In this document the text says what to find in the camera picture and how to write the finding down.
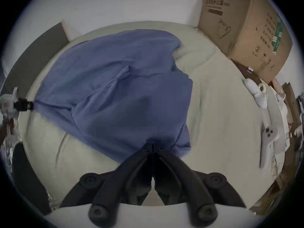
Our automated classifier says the white plastic device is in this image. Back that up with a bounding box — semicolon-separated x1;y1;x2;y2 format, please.
244;78;269;109

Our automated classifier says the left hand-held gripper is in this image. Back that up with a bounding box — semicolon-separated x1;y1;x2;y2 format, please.
0;87;34;147

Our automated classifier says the brown cardboard carton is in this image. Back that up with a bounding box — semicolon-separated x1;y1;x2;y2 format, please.
198;0;293;84

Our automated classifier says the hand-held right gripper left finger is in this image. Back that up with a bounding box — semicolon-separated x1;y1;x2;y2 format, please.
59;143;153;226

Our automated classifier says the white hand controller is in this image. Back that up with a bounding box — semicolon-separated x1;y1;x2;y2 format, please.
260;125;280;169

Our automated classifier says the person's left hand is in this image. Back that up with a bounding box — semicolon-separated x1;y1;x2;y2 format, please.
0;118;10;145

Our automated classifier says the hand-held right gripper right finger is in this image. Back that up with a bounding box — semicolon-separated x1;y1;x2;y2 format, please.
152;143;247;226

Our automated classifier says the blue shirt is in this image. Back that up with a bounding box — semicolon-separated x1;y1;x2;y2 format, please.
33;29;193;164

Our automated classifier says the bed with beige sheet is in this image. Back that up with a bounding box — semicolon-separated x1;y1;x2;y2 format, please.
18;20;285;216

